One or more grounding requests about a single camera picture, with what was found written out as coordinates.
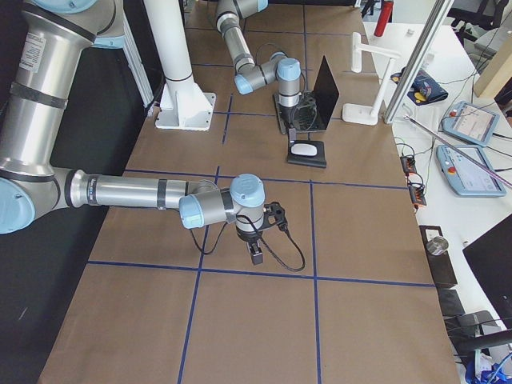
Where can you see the white computer mouse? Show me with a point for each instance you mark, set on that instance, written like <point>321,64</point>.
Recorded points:
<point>304,149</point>

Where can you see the black box under cup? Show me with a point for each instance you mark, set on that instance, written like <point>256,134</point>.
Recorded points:
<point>440,265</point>

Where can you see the metal cylinder cup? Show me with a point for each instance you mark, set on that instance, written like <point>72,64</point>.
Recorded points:
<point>437,246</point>

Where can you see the black usb hub right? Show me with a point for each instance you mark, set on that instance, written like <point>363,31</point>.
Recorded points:
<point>417,194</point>

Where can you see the metal rod tool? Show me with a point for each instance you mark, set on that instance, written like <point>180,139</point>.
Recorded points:
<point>481,165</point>

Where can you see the brown paper table cover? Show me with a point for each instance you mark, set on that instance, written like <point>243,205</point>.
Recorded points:
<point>345,297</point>

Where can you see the black usb hub left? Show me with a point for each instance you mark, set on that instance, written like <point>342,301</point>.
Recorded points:
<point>408,165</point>

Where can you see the teach pendant far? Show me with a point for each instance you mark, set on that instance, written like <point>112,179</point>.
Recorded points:
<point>470,123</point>

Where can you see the black usb hub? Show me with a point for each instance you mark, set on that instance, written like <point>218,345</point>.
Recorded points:
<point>408,165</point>
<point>417,194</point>

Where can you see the black mouse pad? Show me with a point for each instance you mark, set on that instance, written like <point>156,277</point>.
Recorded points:
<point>318,161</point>

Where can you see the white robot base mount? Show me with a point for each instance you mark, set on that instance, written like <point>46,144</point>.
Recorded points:
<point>183,105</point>

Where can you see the grey laptop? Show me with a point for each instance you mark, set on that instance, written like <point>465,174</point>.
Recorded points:
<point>326,94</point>

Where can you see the teach pendant near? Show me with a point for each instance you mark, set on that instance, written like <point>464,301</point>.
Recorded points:
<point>465,178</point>

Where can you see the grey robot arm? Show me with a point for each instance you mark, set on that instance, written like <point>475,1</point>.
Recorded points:
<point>250,74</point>
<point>98,134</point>

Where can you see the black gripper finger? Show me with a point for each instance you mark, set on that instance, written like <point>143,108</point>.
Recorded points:
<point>256,253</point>
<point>292,136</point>

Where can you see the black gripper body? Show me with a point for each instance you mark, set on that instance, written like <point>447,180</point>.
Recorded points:
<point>289,114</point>
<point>247,238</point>

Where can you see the teach pendant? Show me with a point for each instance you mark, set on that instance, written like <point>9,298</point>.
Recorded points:
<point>470,123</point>
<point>465,178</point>

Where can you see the aluminium frame post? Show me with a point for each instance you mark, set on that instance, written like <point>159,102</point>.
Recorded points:
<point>426,38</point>

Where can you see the navy space pattern pouch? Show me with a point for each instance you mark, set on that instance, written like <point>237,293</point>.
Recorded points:
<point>425,90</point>

